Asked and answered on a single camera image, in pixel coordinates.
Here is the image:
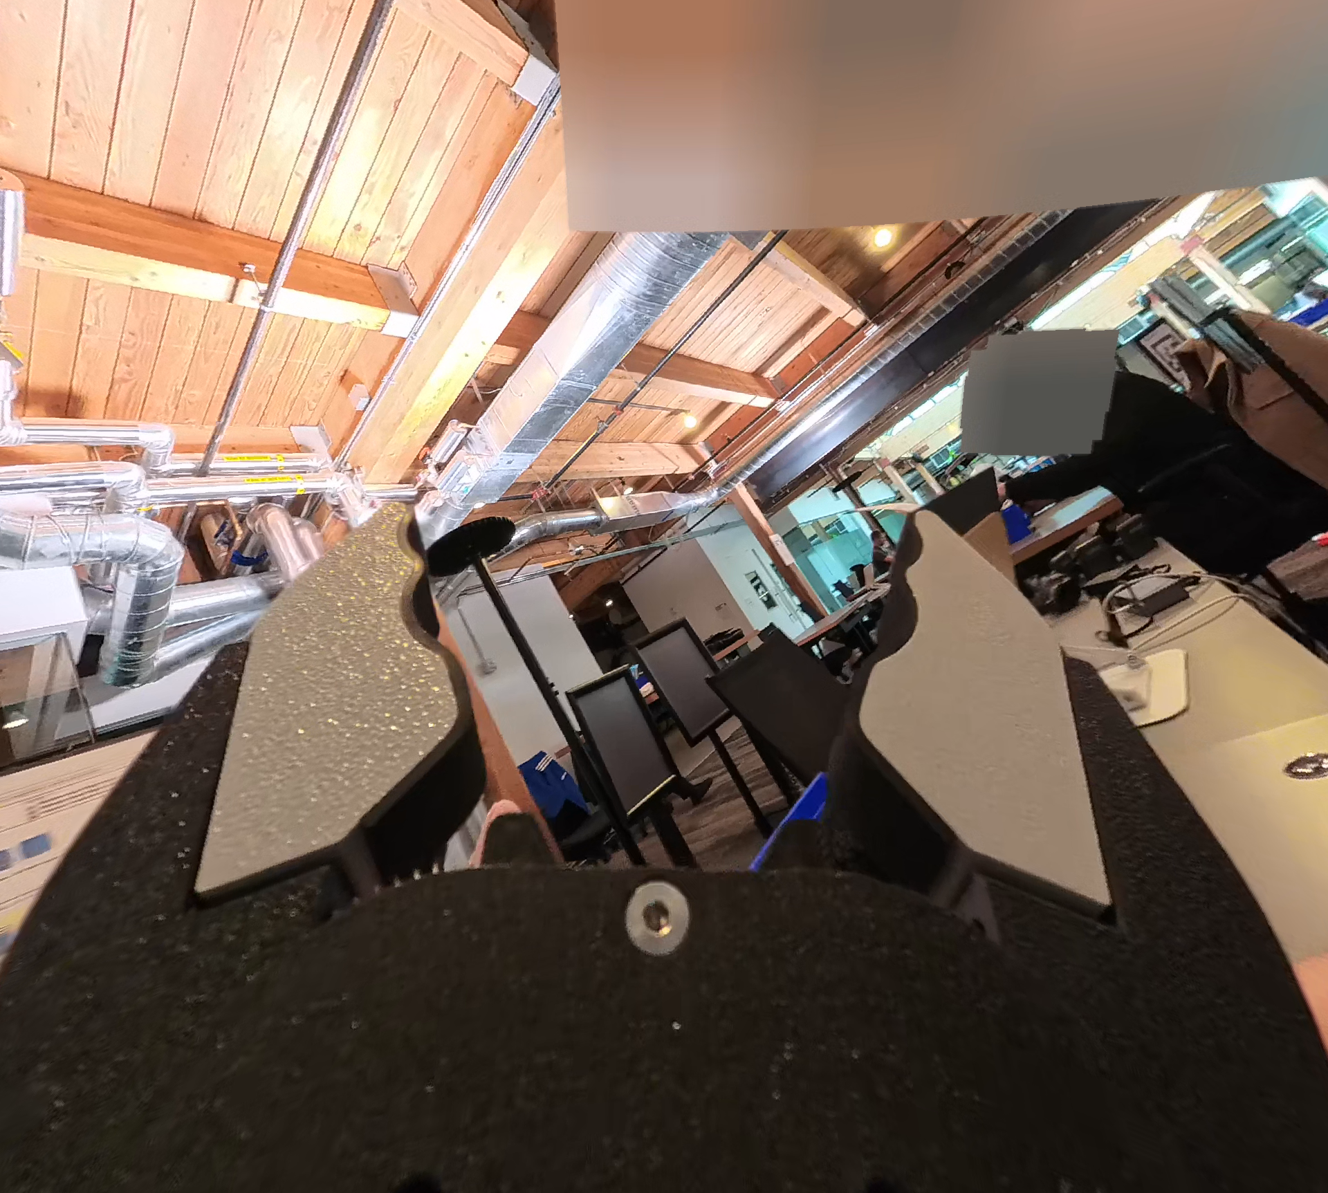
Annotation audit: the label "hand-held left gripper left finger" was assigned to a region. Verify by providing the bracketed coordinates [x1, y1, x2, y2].
[194, 502, 490, 907]

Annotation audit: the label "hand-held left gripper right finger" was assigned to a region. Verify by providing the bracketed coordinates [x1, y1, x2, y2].
[826, 508, 1125, 928]

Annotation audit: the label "spare black white gripper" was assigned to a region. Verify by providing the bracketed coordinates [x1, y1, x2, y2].
[1079, 514, 1158, 572]
[1021, 561, 1086, 614]

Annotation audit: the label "wooden column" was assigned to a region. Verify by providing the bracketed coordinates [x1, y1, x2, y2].
[431, 591, 568, 863]

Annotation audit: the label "black mesh chair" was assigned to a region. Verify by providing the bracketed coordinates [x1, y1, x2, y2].
[709, 627, 864, 800]

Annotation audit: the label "black pole with round disc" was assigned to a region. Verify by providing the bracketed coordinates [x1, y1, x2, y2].
[428, 520, 651, 868]

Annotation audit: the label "wooden edged desk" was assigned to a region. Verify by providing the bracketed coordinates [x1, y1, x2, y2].
[1001, 486, 1128, 567]

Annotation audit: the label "blue jacket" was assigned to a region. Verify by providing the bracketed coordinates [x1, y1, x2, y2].
[515, 751, 594, 842]

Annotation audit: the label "black display on stand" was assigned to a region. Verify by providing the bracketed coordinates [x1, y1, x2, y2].
[565, 669, 698, 868]
[631, 619, 775, 836]

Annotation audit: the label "brown jacket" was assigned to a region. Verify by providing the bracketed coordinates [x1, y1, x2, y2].
[1178, 312, 1328, 463]

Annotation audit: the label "grey sprinkler pipe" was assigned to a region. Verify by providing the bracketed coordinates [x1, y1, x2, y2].
[197, 0, 453, 479]

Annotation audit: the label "black power adapter cable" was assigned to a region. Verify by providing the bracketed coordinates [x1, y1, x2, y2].
[1100, 565, 1247, 645]

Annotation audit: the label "round silver duct pipes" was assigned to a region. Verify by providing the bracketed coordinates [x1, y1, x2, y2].
[0, 420, 360, 691]

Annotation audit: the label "round spiral air duct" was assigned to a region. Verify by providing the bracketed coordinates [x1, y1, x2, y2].
[487, 212, 1081, 557]

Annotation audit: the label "silver rectangular air duct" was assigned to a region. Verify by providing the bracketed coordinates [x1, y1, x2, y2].
[415, 230, 734, 542]

